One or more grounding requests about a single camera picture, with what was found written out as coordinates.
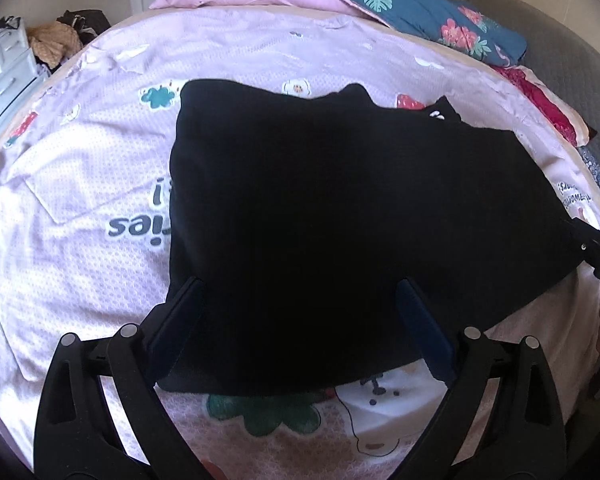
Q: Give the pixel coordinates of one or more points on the grey headboard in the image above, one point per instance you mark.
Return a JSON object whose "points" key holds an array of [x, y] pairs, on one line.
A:
{"points": [[570, 60]]}

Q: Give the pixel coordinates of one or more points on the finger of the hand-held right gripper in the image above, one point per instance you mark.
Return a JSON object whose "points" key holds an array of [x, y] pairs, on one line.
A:
{"points": [[592, 237]]}

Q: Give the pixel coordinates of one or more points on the brown crumpled cloth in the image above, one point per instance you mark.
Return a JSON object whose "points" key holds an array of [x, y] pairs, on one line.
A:
{"points": [[55, 45]]}

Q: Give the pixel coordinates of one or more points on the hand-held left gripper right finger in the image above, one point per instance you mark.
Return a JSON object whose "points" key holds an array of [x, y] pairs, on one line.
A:
{"points": [[427, 330]]}

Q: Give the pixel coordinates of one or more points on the white drawer cabinet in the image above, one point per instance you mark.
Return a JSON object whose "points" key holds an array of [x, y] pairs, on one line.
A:
{"points": [[5, 75]]}

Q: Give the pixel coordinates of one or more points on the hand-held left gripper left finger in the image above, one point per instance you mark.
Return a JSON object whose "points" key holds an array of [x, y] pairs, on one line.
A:
{"points": [[177, 330]]}

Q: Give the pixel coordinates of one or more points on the black printed garment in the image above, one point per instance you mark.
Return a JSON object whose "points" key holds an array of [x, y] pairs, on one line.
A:
{"points": [[340, 210]]}

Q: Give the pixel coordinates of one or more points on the pink strawberry print bedsheet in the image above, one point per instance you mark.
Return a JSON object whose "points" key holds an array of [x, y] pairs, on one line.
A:
{"points": [[90, 200]]}

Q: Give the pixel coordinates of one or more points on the blue floral quilt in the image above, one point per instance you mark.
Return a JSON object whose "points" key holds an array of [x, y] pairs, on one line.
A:
{"points": [[410, 10]]}

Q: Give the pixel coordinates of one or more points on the dark bag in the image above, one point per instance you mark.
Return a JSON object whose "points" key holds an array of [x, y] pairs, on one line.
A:
{"points": [[87, 22]]}

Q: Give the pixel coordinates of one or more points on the red blanket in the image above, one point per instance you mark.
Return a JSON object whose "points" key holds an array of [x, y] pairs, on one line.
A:
{"points": [[535, 100]]}

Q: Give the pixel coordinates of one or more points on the white bear print blanket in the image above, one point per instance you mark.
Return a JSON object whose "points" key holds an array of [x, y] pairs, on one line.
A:
{"points": [[380, 420]]}

